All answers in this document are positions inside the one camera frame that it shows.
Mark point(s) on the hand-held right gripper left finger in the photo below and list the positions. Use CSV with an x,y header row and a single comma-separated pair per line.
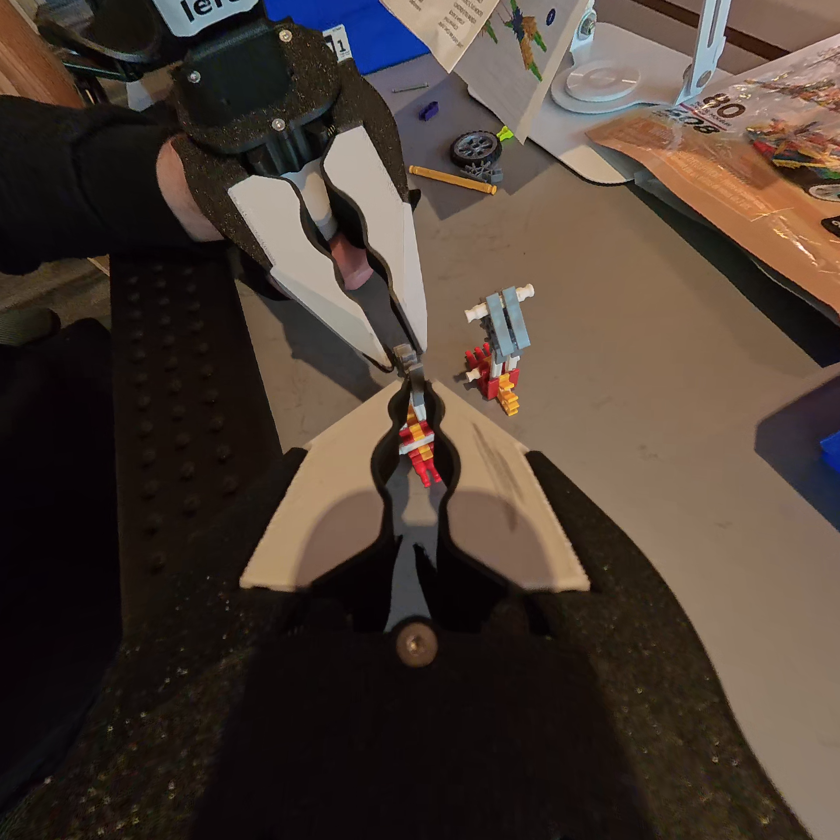
x,y
321,512

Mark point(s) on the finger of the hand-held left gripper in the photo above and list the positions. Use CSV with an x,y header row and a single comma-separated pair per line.
x,y
282,243
384,223

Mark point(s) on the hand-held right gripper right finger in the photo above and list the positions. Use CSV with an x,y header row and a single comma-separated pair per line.
x,y
512,518

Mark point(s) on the small red yellow toy assembly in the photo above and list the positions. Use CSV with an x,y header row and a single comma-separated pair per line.
x,y
418,446

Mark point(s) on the grey snowflake connector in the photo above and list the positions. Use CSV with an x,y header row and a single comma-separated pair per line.
x,y
487,173
408,364

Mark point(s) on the yellow toy rod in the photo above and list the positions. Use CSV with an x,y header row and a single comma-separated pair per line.
x,y
453,179

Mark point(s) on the black toy wheel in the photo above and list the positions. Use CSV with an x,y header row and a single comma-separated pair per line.
x,y
476,148

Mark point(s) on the small purple connector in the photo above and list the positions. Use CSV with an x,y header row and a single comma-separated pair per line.
x,y
428,111

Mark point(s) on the thin metal pin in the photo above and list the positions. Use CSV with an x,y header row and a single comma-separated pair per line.
x,y
410,87

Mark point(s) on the blue white-labelled plastic bin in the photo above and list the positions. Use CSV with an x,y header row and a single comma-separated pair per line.
x,y
374,33

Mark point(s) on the grey-topped red yellow toy assembly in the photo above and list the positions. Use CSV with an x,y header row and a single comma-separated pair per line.
x,y
502,341

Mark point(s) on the black dimpled plastic panel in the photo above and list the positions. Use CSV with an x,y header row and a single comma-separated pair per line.
x,y
184,407

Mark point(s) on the orange toy parts bag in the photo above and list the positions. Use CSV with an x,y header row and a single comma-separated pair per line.
x,y
722,170

